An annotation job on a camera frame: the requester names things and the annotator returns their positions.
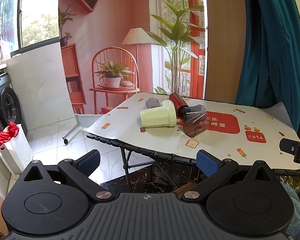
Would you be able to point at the white marble board on wheels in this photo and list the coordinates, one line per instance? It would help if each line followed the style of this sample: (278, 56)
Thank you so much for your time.
(37, 80)

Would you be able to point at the grey washing machine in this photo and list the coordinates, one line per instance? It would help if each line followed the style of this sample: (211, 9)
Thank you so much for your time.
(7, 105)

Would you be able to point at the printed table mat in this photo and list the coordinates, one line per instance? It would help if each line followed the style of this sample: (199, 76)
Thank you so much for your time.
(222, 142)

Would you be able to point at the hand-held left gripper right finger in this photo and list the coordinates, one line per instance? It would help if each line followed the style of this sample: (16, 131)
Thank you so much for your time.
(208, 164)

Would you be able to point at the dark grey translucent cup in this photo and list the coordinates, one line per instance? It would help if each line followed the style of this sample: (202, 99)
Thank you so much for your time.
(193, 111)

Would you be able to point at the small white cup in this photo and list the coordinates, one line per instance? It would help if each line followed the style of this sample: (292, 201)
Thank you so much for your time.
(166, 102)

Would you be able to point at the wooden panel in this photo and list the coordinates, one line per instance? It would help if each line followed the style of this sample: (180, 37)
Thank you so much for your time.
(225, 42)

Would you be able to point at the cream plastic cup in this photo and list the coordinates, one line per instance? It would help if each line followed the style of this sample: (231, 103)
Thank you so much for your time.
(157, 117)

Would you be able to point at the black folding table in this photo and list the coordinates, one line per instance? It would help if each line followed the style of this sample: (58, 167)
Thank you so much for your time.
(140, 148)

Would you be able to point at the white perforated laundry basket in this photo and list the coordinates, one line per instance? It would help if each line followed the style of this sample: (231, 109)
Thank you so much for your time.
(17, 152)

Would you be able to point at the window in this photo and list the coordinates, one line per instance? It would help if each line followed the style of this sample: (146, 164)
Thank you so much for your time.
(32, 12)

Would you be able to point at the pink room wall poster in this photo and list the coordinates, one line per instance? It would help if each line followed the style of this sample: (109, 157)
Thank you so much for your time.
(110, 30)

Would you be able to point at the red cloth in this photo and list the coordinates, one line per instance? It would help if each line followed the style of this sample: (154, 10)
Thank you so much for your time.
(7, 135)

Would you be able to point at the teal curtain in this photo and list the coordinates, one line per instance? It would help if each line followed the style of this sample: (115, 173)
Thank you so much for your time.
(267, 42)

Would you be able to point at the red translucent cup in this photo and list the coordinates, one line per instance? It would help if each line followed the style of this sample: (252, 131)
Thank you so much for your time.
(177, 101)

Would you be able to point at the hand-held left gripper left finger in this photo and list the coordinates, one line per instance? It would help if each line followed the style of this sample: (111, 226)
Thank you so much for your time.
(88, 162)

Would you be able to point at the brown translucent cup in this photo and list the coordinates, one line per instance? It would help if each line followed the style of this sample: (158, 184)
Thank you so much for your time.
(195, 126)

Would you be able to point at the light grey translucent cup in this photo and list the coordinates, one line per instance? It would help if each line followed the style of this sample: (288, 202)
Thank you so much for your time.
(152, 103)

